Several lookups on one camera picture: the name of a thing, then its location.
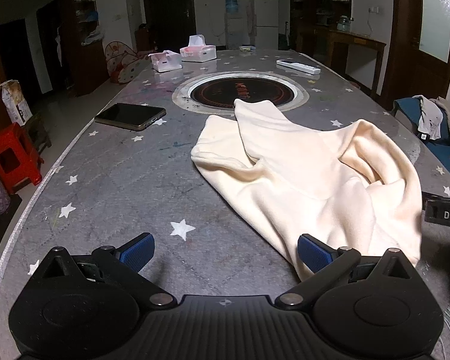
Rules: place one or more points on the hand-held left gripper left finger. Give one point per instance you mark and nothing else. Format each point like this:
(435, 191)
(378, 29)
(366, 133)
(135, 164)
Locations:
(137, 253)

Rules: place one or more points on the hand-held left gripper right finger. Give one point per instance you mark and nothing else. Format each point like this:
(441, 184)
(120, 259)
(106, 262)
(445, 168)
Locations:
(311, 255)

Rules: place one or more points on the cream fleece garment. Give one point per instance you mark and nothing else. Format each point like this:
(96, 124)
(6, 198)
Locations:
(303, 165)

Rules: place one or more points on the grey clothes pile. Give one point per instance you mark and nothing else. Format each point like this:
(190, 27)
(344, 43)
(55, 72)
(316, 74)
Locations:
(431, 116)

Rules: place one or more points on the grey star-print tablecloth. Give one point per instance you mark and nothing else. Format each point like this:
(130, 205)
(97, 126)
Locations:
(135, 180)

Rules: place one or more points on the black smartphone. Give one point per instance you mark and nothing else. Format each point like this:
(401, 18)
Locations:
(129, 115)

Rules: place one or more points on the small wooden stool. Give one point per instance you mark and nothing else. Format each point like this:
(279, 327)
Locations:
(41, 133)

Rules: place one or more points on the red plastic stool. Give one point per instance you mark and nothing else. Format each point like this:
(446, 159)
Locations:
(13, 157)

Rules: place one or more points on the round built-in induction cooker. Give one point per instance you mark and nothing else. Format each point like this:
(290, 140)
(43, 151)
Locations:
(217, 92)

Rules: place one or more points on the wooden door with glass pane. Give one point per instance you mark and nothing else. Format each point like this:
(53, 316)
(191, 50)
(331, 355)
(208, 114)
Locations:
(405, 37)

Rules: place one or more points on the white remote control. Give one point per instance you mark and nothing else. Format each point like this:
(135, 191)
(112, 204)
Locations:
(298, 66)

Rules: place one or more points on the spotted kids play tent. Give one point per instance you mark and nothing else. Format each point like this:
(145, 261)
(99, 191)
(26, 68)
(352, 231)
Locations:
(125, 63)

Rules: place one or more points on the wooden side desk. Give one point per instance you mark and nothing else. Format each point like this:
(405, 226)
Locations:
(356, 43)

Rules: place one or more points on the white paper sack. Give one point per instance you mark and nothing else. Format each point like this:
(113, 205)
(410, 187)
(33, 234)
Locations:
(17, 101)

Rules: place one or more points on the pink white tissue box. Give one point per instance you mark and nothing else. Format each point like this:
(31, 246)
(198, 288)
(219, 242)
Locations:
(198, 50)

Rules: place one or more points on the dark wooden bookshelf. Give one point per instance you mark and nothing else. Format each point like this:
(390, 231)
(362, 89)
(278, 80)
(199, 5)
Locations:
(84, 45)

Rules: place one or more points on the clear water jug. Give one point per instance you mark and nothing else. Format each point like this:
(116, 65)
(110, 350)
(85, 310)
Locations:
(343, 23)

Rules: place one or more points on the small yellow-green packet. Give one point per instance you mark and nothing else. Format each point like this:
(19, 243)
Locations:
(247, 48)

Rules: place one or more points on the white refrigerator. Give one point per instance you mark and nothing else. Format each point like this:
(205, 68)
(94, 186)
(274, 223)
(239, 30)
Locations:
(265, 18)

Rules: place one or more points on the water dispenser with blue bottle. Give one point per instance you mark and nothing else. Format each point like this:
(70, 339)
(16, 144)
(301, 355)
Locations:
(233, 22)

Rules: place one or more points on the dark wooden door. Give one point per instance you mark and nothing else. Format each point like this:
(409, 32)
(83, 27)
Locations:
(167, 7)

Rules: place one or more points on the dark wooden shelf cabinet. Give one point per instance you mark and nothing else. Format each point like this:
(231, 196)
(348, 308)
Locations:
(318, 0)

